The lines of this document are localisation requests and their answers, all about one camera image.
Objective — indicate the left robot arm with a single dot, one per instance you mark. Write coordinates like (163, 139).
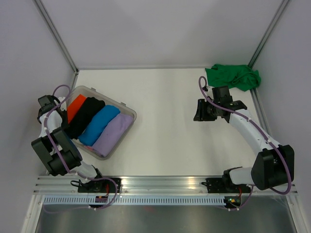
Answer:
(54, 148)

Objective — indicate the blue rolled t shirt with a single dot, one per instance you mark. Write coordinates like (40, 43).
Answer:
(98, 124)

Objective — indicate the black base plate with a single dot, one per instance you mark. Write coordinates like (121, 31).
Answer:
(218, 185)
(97, 186)

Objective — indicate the black t shirt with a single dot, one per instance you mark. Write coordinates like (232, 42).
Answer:
(88, 110)

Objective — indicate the green t shirt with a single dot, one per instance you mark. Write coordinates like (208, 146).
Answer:
(241, 77)

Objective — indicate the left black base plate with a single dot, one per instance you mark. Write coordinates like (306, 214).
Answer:
(97, 186)

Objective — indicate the aluminium frame post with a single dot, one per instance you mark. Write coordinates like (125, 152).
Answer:
(57, 37)
(268, 32)

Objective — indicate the clear plastic bin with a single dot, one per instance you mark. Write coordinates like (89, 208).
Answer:
(87, 92)

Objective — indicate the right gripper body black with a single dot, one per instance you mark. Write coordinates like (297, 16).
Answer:
(207, 111)

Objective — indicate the orange rolled t shirt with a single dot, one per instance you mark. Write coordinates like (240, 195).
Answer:
(73, 108)

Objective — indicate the left aluminium frame post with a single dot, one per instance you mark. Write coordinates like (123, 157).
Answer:
(57, 37)

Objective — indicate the white slotted cable duct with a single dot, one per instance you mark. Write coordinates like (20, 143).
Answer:
(135, 200)

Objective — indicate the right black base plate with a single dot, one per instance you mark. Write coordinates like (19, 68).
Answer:
(218, 185)

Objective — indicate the right aluminium frame post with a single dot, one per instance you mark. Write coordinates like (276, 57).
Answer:
(268, 32)

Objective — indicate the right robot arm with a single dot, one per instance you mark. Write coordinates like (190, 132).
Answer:
(274, 163)

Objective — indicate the lilac rolled t shirt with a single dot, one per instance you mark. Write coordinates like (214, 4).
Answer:
(112, 134)

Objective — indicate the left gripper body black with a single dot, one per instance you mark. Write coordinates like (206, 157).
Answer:
(64, 122)

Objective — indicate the aluminium front rail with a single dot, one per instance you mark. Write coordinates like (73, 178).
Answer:
(130, 185)

